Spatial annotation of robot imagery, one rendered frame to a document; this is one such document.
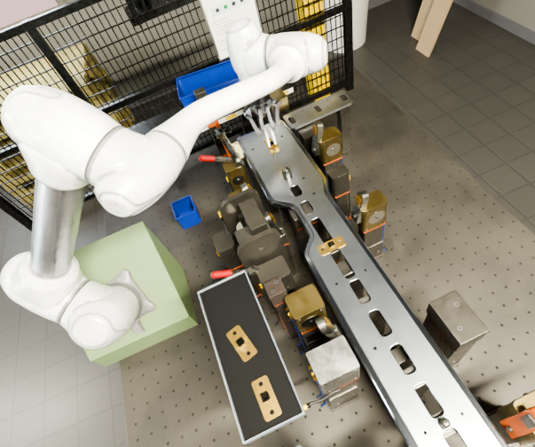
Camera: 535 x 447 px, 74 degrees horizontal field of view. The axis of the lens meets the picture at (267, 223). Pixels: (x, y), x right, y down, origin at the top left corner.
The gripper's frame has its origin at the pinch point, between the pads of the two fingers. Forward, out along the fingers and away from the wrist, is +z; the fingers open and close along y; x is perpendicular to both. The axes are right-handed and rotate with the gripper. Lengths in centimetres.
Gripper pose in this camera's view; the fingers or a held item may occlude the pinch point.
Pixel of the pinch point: (269, 137)
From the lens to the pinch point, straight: 135.0
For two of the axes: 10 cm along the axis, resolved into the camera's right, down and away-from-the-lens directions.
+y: 9.1, -4.2, 0.5
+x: -3.6, -7.1, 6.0
